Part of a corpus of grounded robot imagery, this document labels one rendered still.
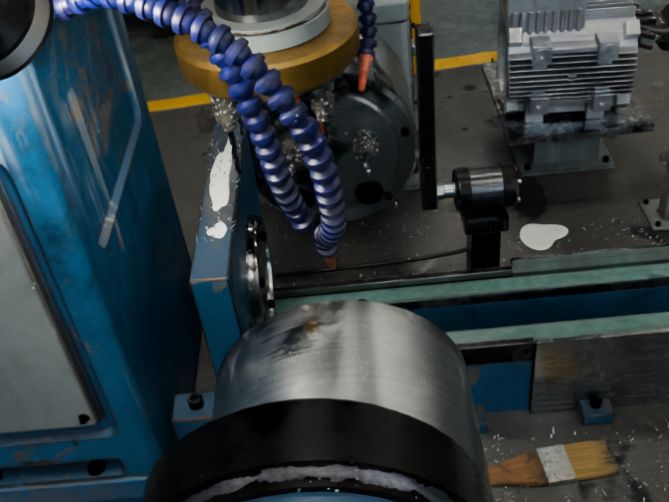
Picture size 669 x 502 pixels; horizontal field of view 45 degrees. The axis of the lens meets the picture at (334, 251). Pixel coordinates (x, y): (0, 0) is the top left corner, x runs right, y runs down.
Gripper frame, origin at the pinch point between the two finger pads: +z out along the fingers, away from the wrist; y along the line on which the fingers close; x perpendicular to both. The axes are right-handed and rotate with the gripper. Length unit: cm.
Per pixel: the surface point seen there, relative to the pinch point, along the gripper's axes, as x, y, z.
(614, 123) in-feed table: 13.9, 7.5, -10.6
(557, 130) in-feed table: 15.2, 9.0, -1.0
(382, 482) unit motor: -24, 105, 30
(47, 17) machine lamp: -33, 81, 52
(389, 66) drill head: -1.2, 21.7, 28.2
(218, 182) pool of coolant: -1, 52, 48
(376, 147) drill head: 4.8, 33.7, 29.4
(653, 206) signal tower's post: 24.2, 16.2, -17.9
